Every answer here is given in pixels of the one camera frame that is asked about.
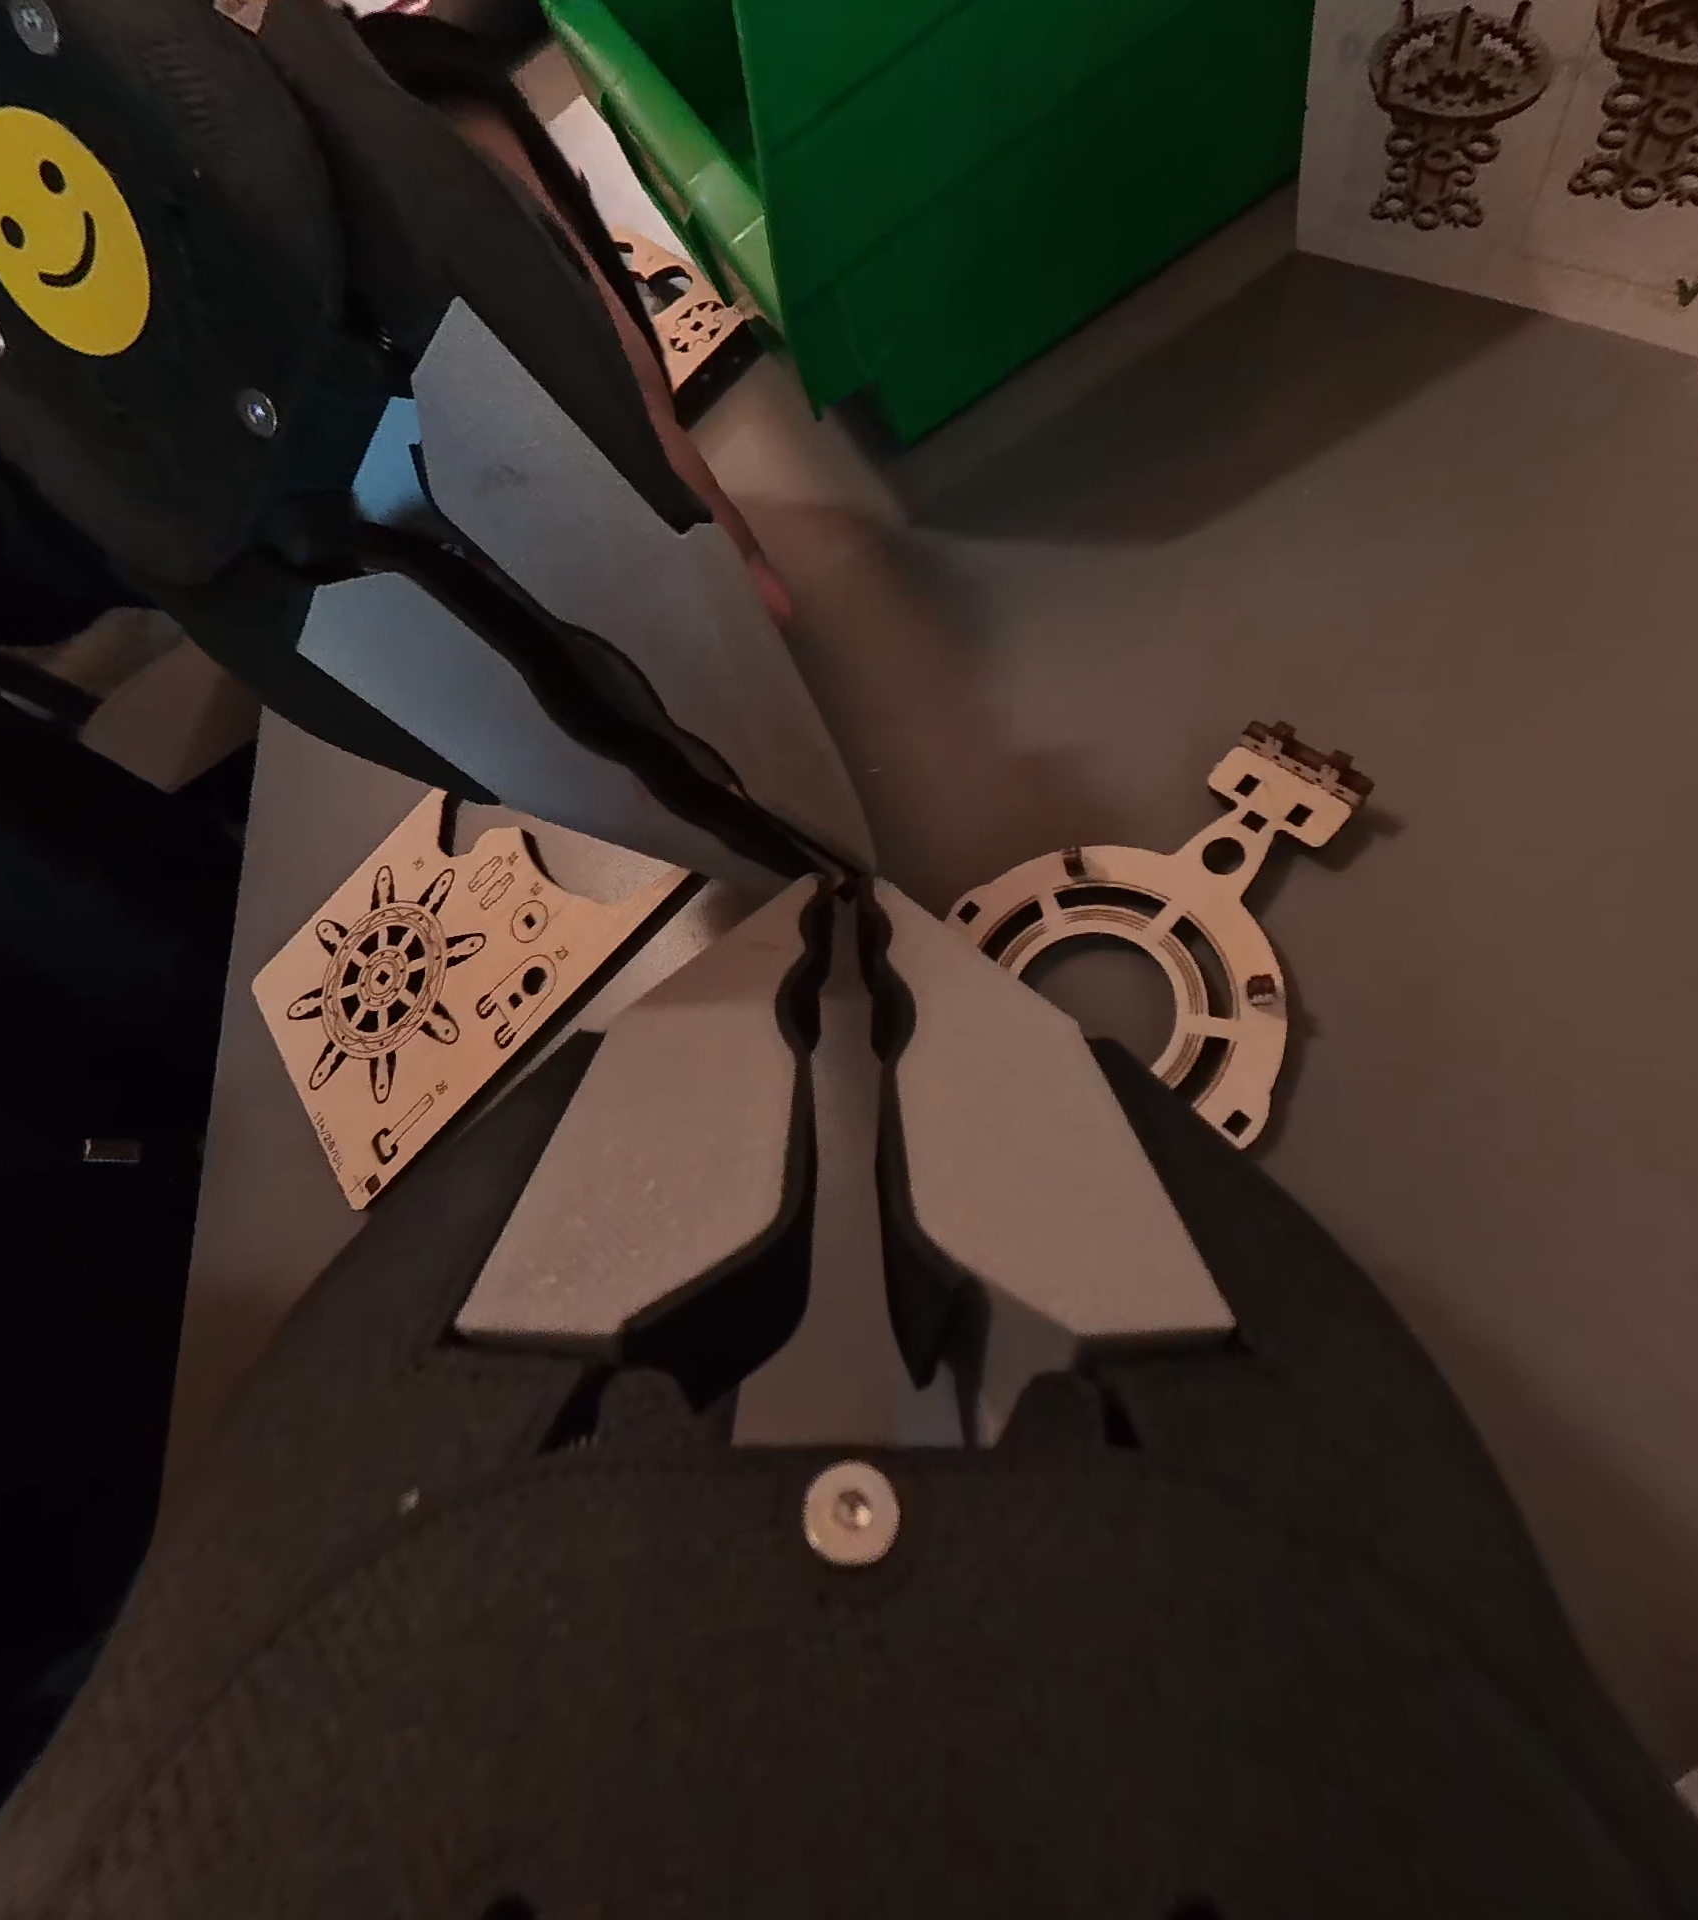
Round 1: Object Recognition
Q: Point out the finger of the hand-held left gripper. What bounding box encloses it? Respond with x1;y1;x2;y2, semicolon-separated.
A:
415;294;876;880
300;570;806;880

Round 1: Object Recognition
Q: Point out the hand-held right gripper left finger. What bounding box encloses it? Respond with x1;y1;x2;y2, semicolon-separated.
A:
457;876;835;1411

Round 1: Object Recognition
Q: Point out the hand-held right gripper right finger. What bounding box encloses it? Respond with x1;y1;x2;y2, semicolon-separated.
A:
871;884;1234;1441

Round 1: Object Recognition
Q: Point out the small wooden parts sheet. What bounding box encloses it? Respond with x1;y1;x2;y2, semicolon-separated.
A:
621;232;765;430

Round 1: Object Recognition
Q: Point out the wooden parts sheet with wheel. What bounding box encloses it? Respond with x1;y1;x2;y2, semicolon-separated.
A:
252;786;709;1213

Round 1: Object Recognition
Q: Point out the person's left hand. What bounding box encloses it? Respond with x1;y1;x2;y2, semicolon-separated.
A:
467;111;792;624

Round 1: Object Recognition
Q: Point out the black block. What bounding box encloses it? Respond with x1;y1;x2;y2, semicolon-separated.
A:
668;341;768;433

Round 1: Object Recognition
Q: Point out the beige box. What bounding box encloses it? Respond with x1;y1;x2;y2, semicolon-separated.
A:
76;605;267;797

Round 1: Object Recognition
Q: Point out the light green bin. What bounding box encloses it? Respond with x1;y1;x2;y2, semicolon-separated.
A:
544;0;784;353

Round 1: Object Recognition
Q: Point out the green plastic box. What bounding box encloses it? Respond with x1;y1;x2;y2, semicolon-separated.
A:
732;0;1317;448

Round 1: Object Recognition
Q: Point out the person's black clothing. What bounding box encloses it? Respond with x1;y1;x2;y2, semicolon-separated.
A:
0;599;259;1877

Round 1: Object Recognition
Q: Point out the folded paper instruction sheet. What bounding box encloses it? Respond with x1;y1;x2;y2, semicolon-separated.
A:
1298;0;1698;1920

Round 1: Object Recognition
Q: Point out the wooden ring assembly with handle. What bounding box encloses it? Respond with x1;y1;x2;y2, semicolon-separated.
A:
946;720;1376;1154

